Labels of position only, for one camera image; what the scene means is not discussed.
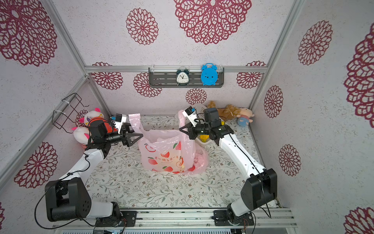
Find pink plastic bag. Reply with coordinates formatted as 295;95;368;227
129;114;209;175

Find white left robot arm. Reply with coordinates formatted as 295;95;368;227
42;114;143;228

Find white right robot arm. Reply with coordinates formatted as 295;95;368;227
179;106;278;226

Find orange plush dinosaur toy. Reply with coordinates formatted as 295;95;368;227
88;117;117;133

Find white plastic lattice basket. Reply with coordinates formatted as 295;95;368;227
179;103;211;147

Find white pink striped plush toy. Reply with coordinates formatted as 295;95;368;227
72;127;90;150

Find white plush toy yellow glasses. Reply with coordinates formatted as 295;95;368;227
76;108;104;127

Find brown plush teddy bear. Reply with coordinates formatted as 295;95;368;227
207;101;241;121

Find small doll blue outfit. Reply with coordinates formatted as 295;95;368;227
236;108;255;127

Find blue alarm clock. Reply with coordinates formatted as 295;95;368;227
201;63;218;86

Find dark green alarm clock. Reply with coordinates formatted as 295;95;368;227
176;69;190;86

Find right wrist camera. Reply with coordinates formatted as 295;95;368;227
182;106;199;127

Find black wire wall rack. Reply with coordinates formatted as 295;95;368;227
51;93;89;134

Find grey wall shelf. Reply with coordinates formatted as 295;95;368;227
148;67;225;88

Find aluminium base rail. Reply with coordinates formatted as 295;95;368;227
54;208;300;234

